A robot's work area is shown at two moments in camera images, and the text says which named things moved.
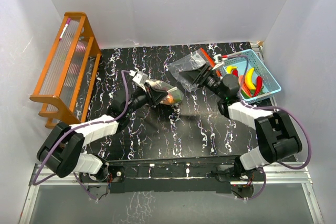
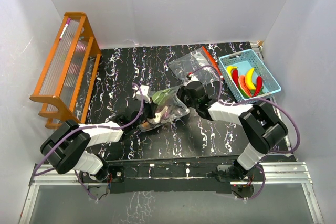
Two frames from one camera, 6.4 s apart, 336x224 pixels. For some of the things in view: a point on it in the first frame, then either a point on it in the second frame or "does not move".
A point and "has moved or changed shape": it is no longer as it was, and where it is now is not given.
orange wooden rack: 68,75 does not move
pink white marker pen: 67,23 does not move
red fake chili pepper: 235,72 has moved or changed shape
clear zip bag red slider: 199,59 does not move
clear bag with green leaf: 174,94 has moved or changed shape
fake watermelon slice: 246,92 does not move
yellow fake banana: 229,67 does not move
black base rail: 181,174 does not move
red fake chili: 259,85 does not move
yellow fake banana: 248,80 does not move
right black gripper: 196,77 to 182,91
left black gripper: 153,96 to 152,107
